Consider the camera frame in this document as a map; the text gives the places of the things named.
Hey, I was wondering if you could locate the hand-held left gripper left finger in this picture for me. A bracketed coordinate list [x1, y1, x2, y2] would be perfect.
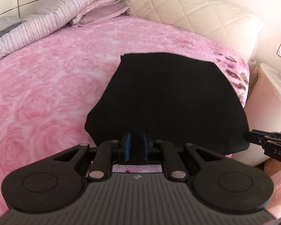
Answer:
[52, 132, 131, 182]

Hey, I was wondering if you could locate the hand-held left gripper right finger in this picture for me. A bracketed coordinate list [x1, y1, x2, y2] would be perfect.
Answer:
[143, 132, 228, 182]

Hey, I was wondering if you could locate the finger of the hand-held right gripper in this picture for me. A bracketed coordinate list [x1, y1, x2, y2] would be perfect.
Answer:
[252, 129, 281, 140]
[245, 132, 269, 146]

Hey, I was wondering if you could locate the black garment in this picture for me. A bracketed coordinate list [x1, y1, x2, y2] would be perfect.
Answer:
[84, 52, 250, 166]

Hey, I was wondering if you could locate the white nightstand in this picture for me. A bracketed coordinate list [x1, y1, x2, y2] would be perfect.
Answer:
[232, 63, 281, 167]

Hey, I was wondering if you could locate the pink cloth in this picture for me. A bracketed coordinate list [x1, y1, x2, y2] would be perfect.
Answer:
[263, 158, 281, 215]

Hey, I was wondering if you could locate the pink rose-patterned blanket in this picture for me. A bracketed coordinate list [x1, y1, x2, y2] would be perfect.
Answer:
[0, 16, 251, 216]

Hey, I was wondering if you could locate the pink frilled pillow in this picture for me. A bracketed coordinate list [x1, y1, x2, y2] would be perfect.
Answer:
[69, 0, 132, 28]

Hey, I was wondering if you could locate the cream quilted headboard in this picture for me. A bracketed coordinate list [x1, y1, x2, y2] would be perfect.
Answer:
[128, 0, 264, 62]

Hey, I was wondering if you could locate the pale pink striped quilt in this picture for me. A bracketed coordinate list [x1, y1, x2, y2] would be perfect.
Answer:
[0, 0, 134, 64]

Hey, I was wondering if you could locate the grey pillow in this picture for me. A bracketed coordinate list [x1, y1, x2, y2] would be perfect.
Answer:
[0, 16, 27, 42]

